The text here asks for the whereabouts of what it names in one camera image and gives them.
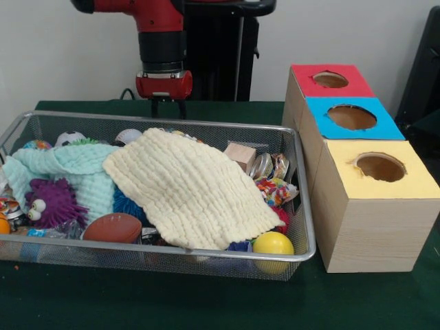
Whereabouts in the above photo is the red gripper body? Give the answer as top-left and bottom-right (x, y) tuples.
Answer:
(135, 70), (194, 102)

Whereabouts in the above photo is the clear mesh bin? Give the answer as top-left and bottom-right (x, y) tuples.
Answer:
(0, 111), (318, 281)

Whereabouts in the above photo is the white ball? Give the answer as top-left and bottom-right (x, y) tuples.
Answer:
(115, 129), (143, 146)

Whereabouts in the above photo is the small wooden block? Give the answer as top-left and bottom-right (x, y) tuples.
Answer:
(225, 142), (257, 173)

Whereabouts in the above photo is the cream yellow cloth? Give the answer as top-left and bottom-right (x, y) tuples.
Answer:
(102, 128), (284, 250)

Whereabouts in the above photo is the small soccer ball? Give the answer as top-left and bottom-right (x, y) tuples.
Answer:
(55, 131), (87, 147)

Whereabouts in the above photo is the mint green cloth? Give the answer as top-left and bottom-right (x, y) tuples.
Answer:
(3, 143), (121, 224)

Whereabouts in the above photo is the colourful crinkly packet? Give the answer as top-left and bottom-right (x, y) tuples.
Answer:
(255, 177), (300, 207)

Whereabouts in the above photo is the brown toy football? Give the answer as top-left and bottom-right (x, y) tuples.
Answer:
(82, 213), (143, 243)

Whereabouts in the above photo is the purple spiky toy with eyes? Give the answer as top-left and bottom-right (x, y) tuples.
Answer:
(25, 179), (89, 230)

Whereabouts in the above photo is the yellow ball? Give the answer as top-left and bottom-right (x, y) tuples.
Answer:
(252, 231), (295, 274)

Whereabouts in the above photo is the dark green table cloth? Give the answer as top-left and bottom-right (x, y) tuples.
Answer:
(0, 100), (440, 330)

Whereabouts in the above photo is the black chair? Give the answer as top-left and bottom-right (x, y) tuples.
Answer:
(395, 7), (440, 138)

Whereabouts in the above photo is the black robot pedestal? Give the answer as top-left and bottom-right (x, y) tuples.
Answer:
(133, 0), (276, 102)

